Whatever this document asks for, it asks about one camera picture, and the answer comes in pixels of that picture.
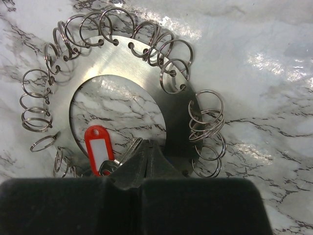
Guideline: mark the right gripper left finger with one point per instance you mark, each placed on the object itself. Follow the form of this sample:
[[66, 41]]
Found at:
[[76, 206]]

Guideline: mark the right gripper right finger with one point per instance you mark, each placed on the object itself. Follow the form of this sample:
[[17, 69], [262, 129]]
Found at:
[[171, 204]]

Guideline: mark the red tag key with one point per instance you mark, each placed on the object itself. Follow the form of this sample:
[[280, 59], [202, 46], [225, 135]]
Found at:
[[100, 151]]

